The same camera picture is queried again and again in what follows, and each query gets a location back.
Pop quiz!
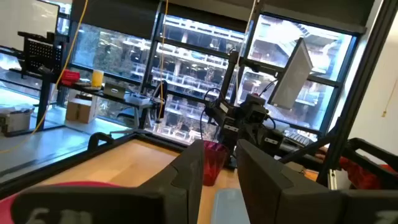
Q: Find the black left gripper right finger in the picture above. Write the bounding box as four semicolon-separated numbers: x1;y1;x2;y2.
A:
234;138;398;224

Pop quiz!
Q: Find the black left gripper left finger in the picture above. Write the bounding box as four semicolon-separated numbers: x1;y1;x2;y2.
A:
11;139;205;224

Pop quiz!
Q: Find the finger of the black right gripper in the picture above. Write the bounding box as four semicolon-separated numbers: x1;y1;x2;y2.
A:
264;129;284;157
221;123;239;152

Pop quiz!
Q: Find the dark red round fruit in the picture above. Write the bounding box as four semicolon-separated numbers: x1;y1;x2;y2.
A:
203;140;230;187

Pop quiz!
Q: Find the blue-grey plastic tray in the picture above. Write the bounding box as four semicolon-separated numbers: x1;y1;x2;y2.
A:
210;187;251;224

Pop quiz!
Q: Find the yellow cup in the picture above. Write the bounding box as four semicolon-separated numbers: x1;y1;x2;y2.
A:
91;69;105;88

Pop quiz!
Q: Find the black keyboard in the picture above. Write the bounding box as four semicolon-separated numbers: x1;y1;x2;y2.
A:
282;128;313;147

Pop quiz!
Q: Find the grey computer monitor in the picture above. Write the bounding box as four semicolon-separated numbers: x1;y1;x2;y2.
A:
267;37;314;110

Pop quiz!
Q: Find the large glass window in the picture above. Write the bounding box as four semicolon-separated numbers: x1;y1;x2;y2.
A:
57;12;361;147

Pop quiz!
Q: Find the white flat device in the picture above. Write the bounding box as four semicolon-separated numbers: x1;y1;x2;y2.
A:
124;93;152;107

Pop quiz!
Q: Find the grey metal box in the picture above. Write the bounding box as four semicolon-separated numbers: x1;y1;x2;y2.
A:
103;82;127;100

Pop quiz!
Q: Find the cardboard box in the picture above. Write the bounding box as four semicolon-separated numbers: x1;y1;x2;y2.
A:
65;97;99;125

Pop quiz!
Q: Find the red storage box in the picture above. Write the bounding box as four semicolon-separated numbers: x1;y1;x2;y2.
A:
60;69;81;86

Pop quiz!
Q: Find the dark roller blind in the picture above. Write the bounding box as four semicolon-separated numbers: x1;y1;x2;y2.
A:
70;0;376;40

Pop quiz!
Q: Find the grey-white floor box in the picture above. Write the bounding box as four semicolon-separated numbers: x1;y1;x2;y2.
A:
0;106;35;137

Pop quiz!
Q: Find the black desk with pegboard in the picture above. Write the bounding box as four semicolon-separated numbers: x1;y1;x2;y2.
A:
9;30;169;133

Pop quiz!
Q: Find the white board panel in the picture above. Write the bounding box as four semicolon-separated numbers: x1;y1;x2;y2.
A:
0;0;61;52

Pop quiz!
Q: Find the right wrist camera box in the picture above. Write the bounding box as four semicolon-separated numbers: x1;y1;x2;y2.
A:
245;92;269;125

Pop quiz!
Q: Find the black overhead gantry frame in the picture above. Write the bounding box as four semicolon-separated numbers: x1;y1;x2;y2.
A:
279;0;398;190

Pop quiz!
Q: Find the black frame handle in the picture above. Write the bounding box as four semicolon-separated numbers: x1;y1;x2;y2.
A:
87;131;115;152

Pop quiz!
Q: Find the black curved frame bar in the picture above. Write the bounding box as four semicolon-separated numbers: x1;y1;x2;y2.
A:
341;138;398;187

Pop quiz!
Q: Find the yellow hanging cable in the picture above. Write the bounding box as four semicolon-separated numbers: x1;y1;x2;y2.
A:
157;0;170;123

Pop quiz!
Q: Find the blind pull cord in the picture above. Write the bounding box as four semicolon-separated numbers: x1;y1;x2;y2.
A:
381;82;398;119

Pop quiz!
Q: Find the long yellow floor cable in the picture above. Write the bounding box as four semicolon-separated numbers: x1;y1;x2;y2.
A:
0;0;90;154

